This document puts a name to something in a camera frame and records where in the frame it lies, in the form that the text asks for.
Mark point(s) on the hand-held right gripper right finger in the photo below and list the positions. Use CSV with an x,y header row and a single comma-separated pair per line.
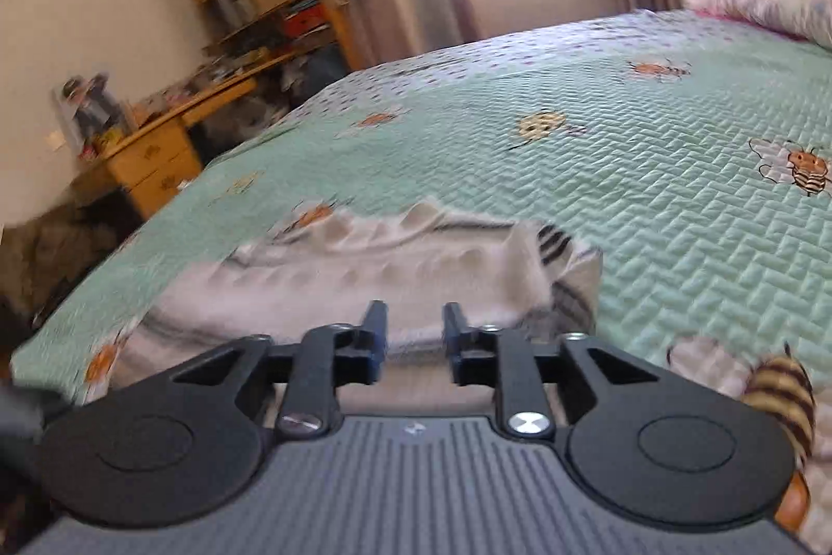
x,y
455,344

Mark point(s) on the olive jacket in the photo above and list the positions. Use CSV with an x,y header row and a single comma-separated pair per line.
x,y
58,249

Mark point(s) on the green quilted bee bedspread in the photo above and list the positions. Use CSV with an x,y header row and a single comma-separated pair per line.
x,y
585,139

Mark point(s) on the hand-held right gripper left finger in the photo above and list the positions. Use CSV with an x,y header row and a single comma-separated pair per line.
x,y
377,344

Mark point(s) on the wall poster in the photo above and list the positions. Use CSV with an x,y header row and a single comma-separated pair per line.
x,y
91,113

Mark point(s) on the white wall switch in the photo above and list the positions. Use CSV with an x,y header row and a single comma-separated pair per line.
x,y
56,141

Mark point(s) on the white black-striped sweater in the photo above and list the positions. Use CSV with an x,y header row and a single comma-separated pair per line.
x,y
364,269

